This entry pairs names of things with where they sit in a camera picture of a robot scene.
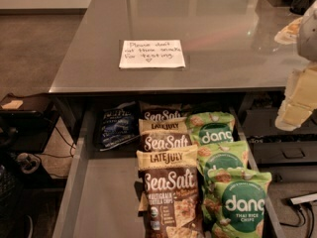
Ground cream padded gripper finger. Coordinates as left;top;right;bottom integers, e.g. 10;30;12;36
274;100;312;131

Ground middle brown Sea Salt bag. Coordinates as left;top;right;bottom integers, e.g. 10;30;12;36
139;117;191;152

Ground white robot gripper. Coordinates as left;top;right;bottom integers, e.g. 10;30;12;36
285;0;317;108

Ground white handwritten paper note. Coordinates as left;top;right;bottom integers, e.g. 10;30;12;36
119;40;185;68

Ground blue chip bag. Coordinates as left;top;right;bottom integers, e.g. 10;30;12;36
100;101;139;151

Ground brown sea salt bag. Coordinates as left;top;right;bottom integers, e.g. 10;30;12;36
137;145;204;238
139;117;191;152
140;102;181;121

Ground front brown Sea Salt bag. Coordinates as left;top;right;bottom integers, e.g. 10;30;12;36
137;145;204;238

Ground rear brown Sea Salt bag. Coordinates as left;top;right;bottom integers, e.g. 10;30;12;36
140;102;181;121

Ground green dang chip bag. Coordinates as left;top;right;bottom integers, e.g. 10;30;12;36
203;168;271;238
197;141;249;182
186;112;235;146

